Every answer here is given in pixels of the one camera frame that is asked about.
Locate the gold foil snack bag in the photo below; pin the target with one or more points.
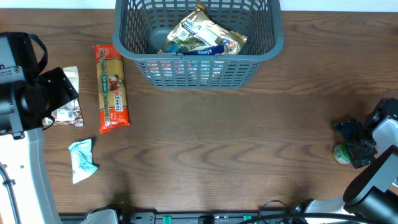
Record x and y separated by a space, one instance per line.
197 34

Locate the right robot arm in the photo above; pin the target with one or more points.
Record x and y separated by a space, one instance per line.
368 195

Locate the Kleenex tissue multipack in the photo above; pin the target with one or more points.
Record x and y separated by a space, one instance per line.
181 73

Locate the grey plastic basket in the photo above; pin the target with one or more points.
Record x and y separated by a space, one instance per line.
141 28

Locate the teal white small sachet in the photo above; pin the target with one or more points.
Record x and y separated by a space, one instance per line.
82 160

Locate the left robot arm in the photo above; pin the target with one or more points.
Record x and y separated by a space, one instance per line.
28 95

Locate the orange spaghetti packet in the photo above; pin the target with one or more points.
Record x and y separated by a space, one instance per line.
113 107

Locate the white brown nuts bag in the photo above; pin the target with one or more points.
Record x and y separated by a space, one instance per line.
70 113

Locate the green lid jar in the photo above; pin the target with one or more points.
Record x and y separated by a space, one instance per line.
340 154

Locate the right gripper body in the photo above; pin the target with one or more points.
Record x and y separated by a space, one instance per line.
362 137

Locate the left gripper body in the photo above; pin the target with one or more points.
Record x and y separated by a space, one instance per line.
60 89

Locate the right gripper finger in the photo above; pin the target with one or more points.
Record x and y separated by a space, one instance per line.
360 155
349 129

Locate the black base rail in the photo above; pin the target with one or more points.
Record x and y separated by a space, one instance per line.
190 218

